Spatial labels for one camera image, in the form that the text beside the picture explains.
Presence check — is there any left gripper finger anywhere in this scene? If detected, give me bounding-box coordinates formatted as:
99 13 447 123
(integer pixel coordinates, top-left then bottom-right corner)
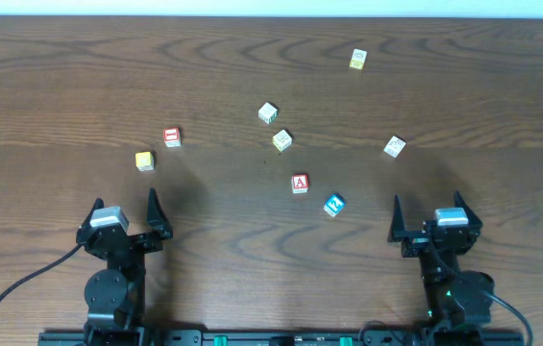
146 188 173 239
81 198 104 229

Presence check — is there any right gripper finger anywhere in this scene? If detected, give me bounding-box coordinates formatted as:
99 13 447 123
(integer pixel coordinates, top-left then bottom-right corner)
454 191 482 230
387 195 407 242

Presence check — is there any blue number 2 block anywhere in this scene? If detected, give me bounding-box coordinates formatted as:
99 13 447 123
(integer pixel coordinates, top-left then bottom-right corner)
323 194 345 217

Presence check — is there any red letter I block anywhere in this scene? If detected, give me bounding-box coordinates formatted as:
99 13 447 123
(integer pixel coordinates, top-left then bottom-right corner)
163 127 182 147

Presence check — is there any red letter A block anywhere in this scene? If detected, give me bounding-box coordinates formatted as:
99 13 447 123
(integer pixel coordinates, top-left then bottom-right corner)
291 174 309 194

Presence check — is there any letter B picture block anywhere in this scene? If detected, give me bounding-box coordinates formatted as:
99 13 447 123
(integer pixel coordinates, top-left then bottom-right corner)
272 130 293 152

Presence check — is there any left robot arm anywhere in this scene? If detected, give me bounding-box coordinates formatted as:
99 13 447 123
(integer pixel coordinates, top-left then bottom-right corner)
76 188 173 346

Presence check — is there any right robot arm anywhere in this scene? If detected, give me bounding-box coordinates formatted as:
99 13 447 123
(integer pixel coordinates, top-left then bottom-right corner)
387 192 494 345

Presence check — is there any yellow wooden block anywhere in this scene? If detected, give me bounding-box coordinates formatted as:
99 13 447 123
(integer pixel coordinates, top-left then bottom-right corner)
136 152 155 171

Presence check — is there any white picture block right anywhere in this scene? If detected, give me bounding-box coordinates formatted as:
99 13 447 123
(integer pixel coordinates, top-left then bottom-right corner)
383 136 406 158

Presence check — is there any green letter R block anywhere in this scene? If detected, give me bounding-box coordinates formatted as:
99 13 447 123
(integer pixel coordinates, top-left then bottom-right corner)
258 102 278 124

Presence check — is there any yellow letter far block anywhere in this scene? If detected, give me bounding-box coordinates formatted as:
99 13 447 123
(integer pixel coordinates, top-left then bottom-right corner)
349 49 367 70

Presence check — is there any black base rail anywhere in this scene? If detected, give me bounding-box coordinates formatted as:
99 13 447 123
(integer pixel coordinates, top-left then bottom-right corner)
37 329 524 346

